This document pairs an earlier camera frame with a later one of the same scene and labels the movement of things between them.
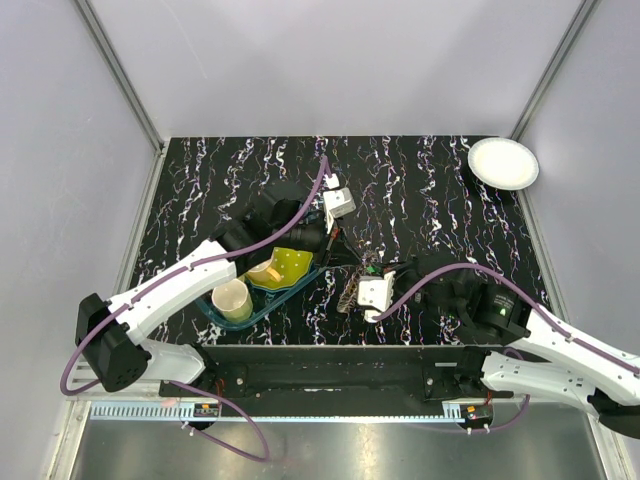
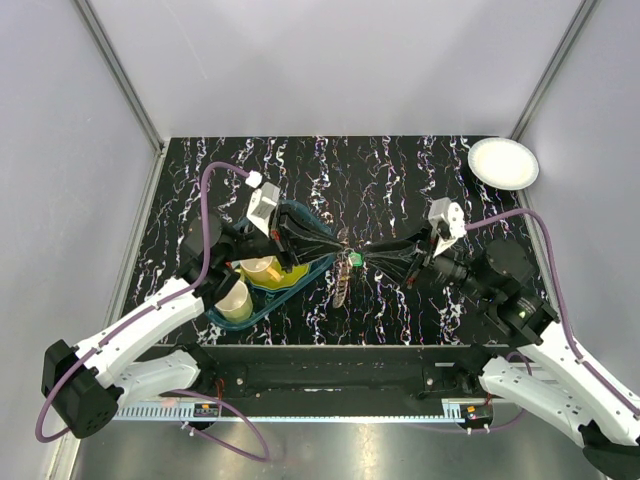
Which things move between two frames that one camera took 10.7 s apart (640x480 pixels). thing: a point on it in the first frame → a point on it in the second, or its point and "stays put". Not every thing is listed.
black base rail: [332, 375] stays put
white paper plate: [503, 163] stays put
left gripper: [339, 250] → [298, 244]
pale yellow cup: [233, 299] stays put
